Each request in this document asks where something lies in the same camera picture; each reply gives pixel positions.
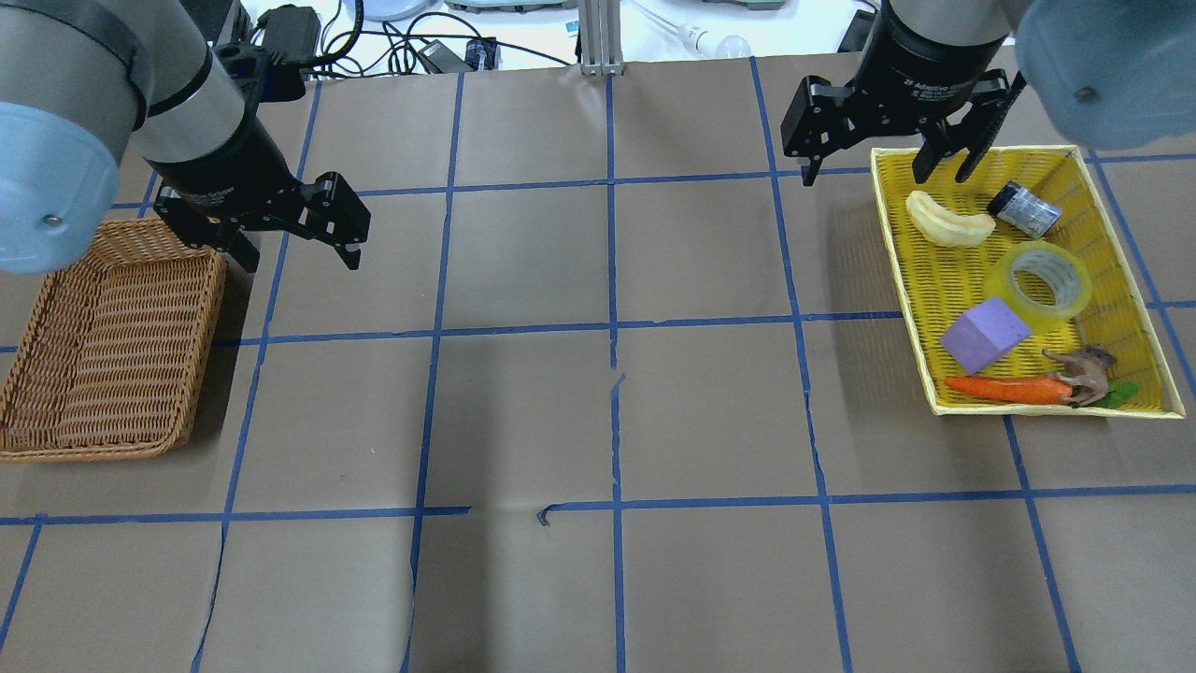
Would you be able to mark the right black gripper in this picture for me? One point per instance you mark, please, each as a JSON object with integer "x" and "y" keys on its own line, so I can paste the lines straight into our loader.
{"x": 920, "y": 65}

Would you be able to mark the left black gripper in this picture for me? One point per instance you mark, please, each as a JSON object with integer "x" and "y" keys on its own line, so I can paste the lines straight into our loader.
{"x": 217, "y": 161}

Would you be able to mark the yellow clear tape roll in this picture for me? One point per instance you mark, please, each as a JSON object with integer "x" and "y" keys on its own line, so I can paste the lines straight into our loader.
{"x": 1046, "y": 285}

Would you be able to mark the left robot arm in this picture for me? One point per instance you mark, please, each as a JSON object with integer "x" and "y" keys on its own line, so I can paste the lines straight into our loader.
{"x": 84, "y": 81}

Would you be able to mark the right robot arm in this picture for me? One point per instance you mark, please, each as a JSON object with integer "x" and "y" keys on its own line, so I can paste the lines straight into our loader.
{"x": 1111, "y": 75}

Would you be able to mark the yellow toy banana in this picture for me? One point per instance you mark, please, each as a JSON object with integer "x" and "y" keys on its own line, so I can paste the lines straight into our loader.
{"x": 945, "y": 228}

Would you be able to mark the small black labelled bottle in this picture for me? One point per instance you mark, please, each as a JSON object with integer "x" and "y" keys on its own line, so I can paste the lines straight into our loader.
{"x": 1021, "y": 208}

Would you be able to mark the yellow plastic basket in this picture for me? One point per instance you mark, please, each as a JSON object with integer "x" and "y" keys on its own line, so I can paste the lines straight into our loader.
{"x": 936, "y": 284}

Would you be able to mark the black power adapter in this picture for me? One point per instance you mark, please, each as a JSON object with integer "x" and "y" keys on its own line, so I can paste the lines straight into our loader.
{"x": 289, "y": 33}

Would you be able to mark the brown wicker basket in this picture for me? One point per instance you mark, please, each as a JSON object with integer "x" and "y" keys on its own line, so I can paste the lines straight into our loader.
{"x": 114, "y": 354}

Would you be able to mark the light bulb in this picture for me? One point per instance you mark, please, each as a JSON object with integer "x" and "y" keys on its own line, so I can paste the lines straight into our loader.
{"x": 706, "y": 43}

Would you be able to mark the purple foam cube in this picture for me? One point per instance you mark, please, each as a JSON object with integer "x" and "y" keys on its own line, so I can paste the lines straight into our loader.
{"x": 984, "y": 334}

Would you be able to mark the blue plate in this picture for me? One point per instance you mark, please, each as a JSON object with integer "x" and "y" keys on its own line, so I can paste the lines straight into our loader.
{"x": 386, "y": 10}

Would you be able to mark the orange toy carrot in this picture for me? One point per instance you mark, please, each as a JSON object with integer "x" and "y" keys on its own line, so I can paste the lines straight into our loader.
{"x": 1037, "y": 391}

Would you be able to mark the brown toy animal figure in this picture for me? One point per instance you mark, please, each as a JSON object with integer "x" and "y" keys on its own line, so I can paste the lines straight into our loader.
{"x": 1086, "y": 372}

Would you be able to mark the aluminium frame post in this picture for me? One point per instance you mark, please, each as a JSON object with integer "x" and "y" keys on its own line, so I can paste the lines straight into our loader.
{"x": 600, "y": 38}

